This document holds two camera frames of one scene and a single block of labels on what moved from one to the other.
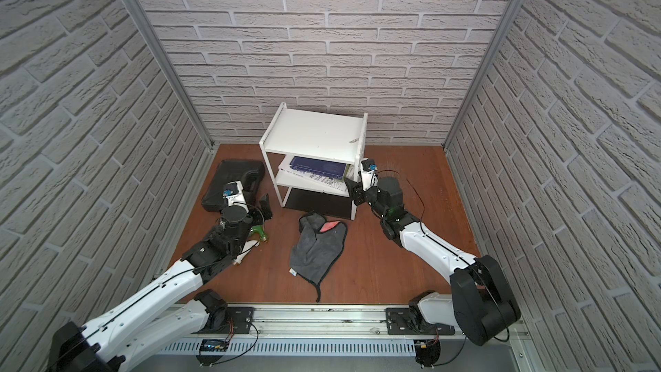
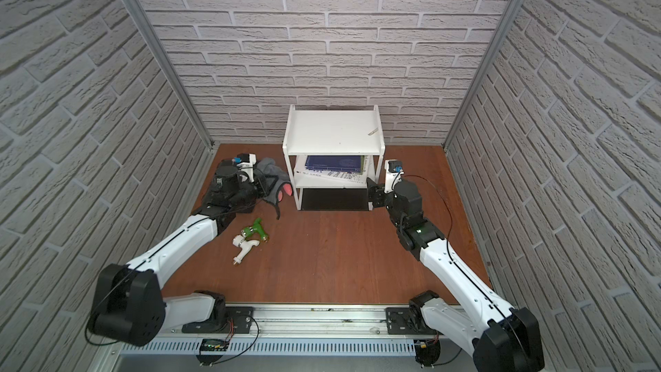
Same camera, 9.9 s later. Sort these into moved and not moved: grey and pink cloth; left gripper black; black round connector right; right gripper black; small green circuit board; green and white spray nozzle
Moved: grey and pink cloth; left gripper black; right gripper black
Not moved: small green circuit board; black round connector right; green and white spray nozzle
